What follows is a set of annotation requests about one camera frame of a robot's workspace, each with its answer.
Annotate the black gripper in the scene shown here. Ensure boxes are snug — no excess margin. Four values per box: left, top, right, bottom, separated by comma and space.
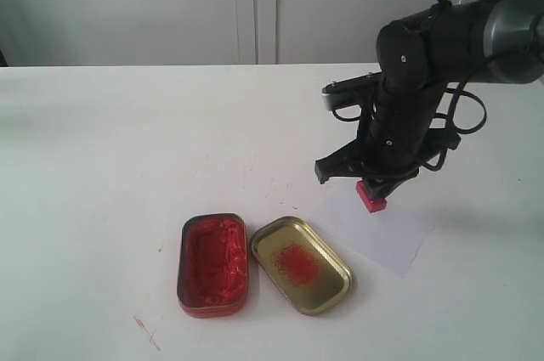
314, 77, 461, 200

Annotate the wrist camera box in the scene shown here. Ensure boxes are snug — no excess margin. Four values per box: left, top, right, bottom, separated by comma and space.
321, 72, 382, 112

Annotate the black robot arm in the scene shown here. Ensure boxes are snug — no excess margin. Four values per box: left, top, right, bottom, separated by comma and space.
314, 0, 543, 203

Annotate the white paper sheet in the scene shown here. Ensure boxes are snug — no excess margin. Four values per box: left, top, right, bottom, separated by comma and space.
310, 184, 434, 276

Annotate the red ink tin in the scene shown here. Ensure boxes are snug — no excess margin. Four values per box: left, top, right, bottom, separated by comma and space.
177, 213, 248, 319

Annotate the gold tin lid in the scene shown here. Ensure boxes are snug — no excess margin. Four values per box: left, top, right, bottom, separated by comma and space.
249, 216, 354, 316

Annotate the white cabinet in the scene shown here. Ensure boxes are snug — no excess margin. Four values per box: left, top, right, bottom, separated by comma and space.
1, 0, 431, 66

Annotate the red stamp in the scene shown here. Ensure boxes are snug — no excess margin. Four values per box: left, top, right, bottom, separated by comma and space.
356, 181, 387, 213

